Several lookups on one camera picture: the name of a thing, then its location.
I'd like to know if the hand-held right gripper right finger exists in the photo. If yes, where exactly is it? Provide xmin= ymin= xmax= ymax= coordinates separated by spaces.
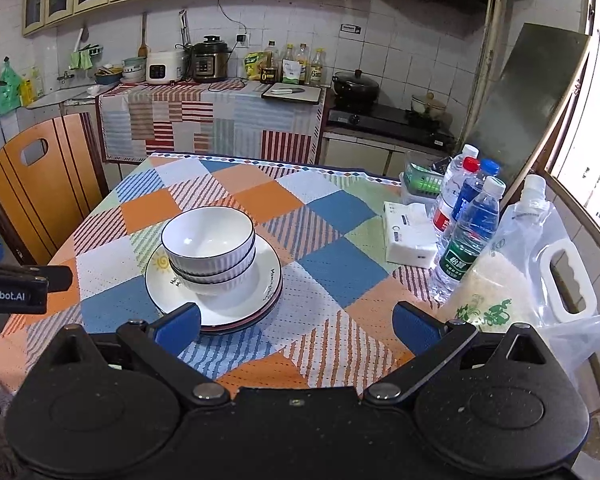
xmin=364 ymin=301 xmax=556 ymax=406

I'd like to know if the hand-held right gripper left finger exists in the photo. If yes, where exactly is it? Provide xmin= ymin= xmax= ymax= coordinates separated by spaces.
xmin=45 ymin=303 xmax=231 ymax=408

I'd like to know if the blue plate with egg print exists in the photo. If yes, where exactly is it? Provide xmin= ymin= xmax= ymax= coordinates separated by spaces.
xmin=199 ymin=300 xmax=281 ymax=336

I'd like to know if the white plate with sun print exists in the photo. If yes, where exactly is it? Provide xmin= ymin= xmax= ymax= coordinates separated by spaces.
xmin=144 ymin=234 xmax=283 ymax=328

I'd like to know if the white bowl with dark rim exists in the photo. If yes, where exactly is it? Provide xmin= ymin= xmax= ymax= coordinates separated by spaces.
xmin=180 ymin=260 xmax=260 ymax=297
xmin=160 ymin=206 xmax=256 ymax=273
xmin=170 ymin=247 xmax=257 ymax=285

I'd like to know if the white plate with bunny print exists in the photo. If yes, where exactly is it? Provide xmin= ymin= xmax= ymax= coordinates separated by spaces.
xmin=199 ymin=292 xmax=284 ymax=332

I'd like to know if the stack of bowls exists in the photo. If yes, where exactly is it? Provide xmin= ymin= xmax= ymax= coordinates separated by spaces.
xmin=121 ymin=56 xmax=147 ymax=84

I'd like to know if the wooden chair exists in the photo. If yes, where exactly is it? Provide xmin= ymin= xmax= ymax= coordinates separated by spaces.
xmin=0 ymin=112 xmax=109 ymax=266

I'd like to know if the white tissue pack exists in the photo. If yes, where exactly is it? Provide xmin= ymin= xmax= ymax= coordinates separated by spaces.
xmin=383 ymin=201 xmax=438 ymax=266

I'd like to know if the green label water bottle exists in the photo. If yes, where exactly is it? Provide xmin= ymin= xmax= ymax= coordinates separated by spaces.
xmin=427 ymin=176 xmax=507 ymax=304

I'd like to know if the clear bag of rice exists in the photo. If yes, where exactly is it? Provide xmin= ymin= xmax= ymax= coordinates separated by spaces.
xmin=437 ymin=174 xmax=597 ymax=332

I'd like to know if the red label water bottle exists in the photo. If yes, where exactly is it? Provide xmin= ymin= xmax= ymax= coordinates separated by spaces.
xmin=432 ymin=157 xmax=482 ymax=247

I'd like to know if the patchwork tablecloth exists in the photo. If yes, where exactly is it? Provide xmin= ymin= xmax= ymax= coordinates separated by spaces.
xmin=0 ymin=152 xmax=481 ymax=396

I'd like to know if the clear plastic container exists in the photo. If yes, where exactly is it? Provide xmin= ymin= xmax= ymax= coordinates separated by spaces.
xmin=399 ymin=150 xmax=448 ymax=206

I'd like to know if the blue label water bottle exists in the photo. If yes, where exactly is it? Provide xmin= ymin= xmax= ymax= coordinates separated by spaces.
xmin=451 ymin=159 xmax=502 ymax=223

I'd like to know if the white label water bottle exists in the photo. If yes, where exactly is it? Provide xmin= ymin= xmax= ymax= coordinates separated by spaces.
xmin=439 ymin=144 xmax=481 ymax=202

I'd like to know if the green plastic bag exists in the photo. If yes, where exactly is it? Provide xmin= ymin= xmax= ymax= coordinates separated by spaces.
xmin=0 ymin=62 xmax=23 ymax=111

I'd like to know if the yellow detergent bottle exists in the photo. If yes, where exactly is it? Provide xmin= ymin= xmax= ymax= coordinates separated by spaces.
xmin=20 ymin=67 xmax=43 ymax=106

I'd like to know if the clear plastic bag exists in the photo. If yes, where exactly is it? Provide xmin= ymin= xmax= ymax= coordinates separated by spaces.
xmin=535 ymin=310 xmax=600 ymax=391

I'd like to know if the cream base cabinet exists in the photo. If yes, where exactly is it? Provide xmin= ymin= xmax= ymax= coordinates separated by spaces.
xmin=320 ymin=130 xmax=451 ymax=179

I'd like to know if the black gas stove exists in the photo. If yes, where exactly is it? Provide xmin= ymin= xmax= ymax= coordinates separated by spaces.
xmin=327 ymin=102 xmax=456 ymax=148

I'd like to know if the striped counter cloth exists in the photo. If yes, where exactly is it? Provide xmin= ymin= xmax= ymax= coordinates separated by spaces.
xmin=97 ymin=80 xmax=327 ymax=163

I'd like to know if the blue basin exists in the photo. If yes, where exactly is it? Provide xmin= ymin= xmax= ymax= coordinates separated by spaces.
xmin=95 ymin=65 xmax=123 ymax=86

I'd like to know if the small pot with lid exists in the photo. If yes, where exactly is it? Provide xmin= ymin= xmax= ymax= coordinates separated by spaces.
xmin=411 ymin=92 xmax=448 ymax=121

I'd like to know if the white rice cooker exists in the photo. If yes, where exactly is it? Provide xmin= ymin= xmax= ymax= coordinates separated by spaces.
xmin=146 ymin=50 xmax=186 ymax=86

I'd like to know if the black wok with lid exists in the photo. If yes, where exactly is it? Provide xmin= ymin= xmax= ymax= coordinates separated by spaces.
xmin=331 ymin=70 xmax=381 ymax=108

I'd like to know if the grey metal sheet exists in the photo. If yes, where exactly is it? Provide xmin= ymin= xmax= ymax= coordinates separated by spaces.
xmin=462 ymin=22 xmax=592 ymax=201

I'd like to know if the cutting board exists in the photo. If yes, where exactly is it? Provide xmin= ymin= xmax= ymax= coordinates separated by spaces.
xmin=261 ymin=82 xmax=323 ymax=103

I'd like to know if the dark pressure cooker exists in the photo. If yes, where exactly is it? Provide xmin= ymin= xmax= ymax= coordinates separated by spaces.
xmin=190 ymin=35 xmax=232 ymax=83

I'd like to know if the yellow label oil bottle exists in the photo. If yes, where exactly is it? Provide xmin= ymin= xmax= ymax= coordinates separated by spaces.
xmin=310 ymin=48 xmax=327 ymax=87

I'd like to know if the window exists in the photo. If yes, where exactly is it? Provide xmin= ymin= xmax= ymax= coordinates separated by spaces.
xmin=550 ymin=0 xmax=600 ymax=256

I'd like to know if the slim oil bottle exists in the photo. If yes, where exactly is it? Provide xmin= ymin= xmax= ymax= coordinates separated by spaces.
xmin=296 ymin=43 xmax=312 ymax=86

